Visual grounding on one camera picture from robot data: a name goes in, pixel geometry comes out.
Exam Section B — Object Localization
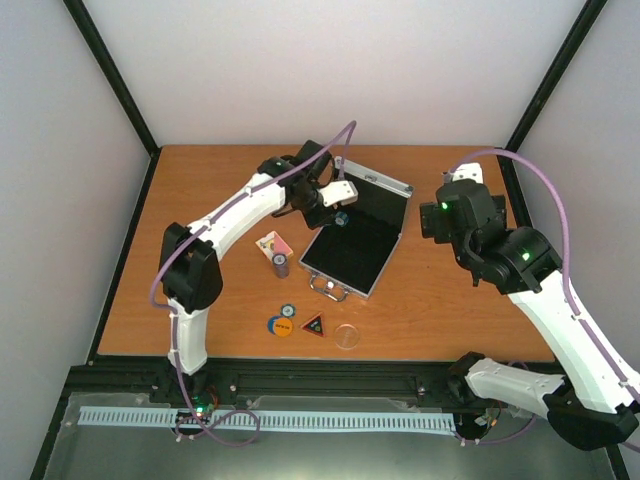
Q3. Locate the aluminium poker case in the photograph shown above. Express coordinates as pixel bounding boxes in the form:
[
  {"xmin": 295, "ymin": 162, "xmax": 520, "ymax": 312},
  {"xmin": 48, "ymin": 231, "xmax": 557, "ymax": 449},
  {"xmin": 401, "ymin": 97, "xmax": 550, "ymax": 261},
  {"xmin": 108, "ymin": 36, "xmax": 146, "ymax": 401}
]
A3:
[{"xmin": 299, "ymin": 159, "xmax": 414, "ymax": 302}]

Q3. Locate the single blue green chip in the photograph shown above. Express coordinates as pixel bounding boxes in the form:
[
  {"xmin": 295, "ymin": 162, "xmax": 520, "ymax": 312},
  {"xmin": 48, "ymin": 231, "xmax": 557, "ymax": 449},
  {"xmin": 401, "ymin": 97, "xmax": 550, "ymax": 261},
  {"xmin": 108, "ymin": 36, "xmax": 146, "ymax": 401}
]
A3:
[{"xmin": 280, "ymin": 304, "xmax": 296, "ymax": 318}]

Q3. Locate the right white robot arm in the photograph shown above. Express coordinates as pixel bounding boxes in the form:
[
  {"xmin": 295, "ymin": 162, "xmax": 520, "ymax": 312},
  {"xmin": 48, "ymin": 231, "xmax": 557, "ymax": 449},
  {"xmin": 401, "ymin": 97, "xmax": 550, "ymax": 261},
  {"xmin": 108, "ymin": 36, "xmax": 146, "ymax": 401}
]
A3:
[{"xmin": 420, "ymin": 182, "xmax": 639, "ymax": 451}]

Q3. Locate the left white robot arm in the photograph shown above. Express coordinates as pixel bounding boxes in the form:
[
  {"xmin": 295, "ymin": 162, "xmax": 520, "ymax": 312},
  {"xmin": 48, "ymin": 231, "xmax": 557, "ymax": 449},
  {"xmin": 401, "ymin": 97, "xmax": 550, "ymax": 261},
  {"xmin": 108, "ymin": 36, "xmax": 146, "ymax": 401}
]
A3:
[{"xmin": 149, "ymin": 153, "xmax": 358, "ymax": 403}]

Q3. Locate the playing card deck box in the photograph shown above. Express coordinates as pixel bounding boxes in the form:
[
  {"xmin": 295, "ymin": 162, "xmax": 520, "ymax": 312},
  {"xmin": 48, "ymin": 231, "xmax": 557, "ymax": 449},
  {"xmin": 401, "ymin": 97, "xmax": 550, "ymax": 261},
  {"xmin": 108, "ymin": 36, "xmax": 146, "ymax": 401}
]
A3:
[{"xmin": 255, "ymin": 231, "xmax": 293, "ymax": 261}]

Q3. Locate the tall purple chip stack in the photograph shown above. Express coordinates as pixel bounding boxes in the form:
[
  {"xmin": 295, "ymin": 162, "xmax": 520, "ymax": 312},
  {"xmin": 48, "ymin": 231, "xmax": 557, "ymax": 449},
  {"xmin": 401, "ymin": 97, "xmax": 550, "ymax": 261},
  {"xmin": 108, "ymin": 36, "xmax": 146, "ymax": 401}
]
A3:
[{"xmin": 272, "ymin": 253, "xmax": 290, "ymax": 279}]

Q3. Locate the red black triangular button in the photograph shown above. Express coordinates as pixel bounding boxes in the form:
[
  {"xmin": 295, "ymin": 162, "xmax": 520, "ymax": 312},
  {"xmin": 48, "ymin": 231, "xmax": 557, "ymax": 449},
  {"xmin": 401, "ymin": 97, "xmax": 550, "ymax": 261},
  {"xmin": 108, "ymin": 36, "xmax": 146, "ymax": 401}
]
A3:
[{"xmin": 300, "ymin": 313, "xmax": 325, "ymax": 337}]

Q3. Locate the orange blue round button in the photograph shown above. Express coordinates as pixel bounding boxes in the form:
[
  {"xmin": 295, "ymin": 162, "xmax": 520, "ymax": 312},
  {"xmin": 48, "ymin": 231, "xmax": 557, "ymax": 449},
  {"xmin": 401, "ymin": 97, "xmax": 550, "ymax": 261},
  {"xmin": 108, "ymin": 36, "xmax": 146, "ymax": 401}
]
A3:
[{"xmin": 267, "ymin": 316, "xmax": 294, "ymax": 338}]

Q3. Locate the clear round dealer button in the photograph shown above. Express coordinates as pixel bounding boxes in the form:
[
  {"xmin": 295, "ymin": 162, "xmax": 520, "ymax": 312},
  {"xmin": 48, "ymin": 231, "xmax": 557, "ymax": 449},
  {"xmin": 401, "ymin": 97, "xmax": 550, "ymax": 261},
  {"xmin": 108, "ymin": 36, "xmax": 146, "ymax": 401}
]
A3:
[{"xmin": 333, "ymin": 324, "xmax": 360, "ymax": 350}]

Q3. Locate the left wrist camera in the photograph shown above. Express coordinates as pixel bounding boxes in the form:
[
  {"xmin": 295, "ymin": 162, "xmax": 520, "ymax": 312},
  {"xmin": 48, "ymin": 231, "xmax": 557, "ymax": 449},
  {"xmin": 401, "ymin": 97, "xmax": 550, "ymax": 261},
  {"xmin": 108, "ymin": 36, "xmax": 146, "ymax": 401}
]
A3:
[{"xmin": 318, "ymin": 180, "xmax": 359, "ymax": 207}]

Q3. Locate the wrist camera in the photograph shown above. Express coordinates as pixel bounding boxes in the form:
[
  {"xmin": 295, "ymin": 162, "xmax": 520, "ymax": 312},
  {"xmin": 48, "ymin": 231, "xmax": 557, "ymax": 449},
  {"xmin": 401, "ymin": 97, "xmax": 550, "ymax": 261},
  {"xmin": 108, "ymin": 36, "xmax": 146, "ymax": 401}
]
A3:
[
  {"xmin": 318, "ymin": 180, "xmax": 359, "ymax": 207},
  {"xmin": 433, "ymin": 162, "xmax": 494, "ymax": 221}
]

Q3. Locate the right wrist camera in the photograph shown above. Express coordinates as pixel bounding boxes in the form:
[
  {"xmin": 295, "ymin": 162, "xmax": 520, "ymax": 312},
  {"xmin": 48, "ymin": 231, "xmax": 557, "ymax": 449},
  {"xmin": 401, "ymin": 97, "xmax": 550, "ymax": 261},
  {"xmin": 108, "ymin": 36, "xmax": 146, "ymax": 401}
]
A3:
[{"xmin": 433, "ymin": 162, "xmax": 494, "ymax": 221}]

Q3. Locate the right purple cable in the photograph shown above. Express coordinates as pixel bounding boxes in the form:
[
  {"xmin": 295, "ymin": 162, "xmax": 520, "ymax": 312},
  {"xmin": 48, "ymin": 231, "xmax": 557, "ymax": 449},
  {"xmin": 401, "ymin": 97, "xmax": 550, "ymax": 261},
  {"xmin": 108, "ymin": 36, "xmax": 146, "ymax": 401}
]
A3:
[{"xmin": 444, "ymin": 147, "xmax": 640, "ymax": 454}]

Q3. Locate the black aluminium frame rail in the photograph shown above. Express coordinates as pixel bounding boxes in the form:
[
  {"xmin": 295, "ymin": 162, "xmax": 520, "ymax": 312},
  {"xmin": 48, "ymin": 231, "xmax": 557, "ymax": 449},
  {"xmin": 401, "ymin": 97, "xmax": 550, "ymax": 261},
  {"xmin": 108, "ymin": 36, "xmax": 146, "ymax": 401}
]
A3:
[{"xmin": 64, "ymin": 357, "xmax": 599, "ymax": 406}]

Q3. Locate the white slotted cable duct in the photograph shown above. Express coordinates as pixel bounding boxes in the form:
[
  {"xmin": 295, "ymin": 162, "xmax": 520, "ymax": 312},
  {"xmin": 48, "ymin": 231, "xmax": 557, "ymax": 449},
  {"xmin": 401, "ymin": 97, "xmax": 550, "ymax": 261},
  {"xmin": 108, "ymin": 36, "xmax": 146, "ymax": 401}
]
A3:
[{"xmin": 77, "ymin": 406, "xmax": 456, "ymax": 435}]

